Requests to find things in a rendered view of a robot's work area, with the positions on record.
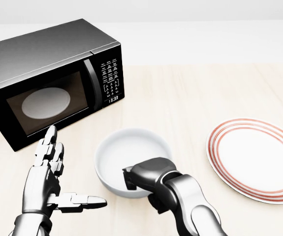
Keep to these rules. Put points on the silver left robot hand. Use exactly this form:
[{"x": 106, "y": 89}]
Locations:
[{"x": 39, "y": 186}]

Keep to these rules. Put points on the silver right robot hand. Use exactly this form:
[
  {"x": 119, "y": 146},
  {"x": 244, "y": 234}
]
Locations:
[{"x": 151, "y": 172}]

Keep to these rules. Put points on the white bowl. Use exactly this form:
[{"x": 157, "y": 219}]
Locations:
[{"x": 121, "y": 152}]

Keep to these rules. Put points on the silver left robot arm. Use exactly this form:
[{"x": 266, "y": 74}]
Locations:
[{"x": 30, "y": 225}]

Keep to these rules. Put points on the white microwave turntable plate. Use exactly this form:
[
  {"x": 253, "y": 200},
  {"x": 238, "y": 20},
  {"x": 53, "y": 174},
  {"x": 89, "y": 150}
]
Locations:
[{"x": 46, "y": 103}]

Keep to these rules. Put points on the white plate with red rings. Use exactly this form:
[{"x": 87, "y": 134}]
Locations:
[{"x": 252, "y": 159}]

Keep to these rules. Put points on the black microwave oven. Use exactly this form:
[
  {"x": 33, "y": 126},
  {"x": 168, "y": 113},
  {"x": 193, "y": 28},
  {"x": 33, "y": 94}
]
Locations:
[{"x": 45, "y": 56}]

